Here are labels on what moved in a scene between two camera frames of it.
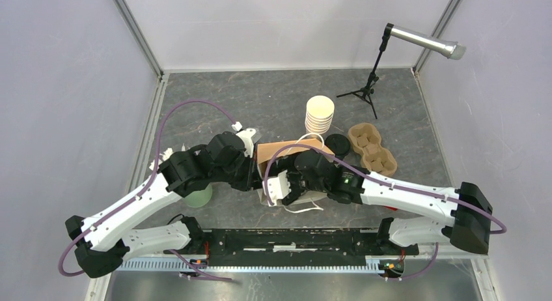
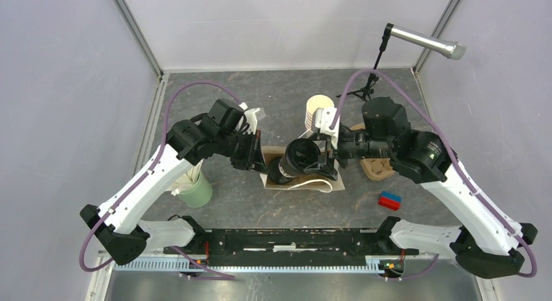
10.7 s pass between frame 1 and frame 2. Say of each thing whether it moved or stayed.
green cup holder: stayed
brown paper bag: moved
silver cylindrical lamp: stayed
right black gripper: moved
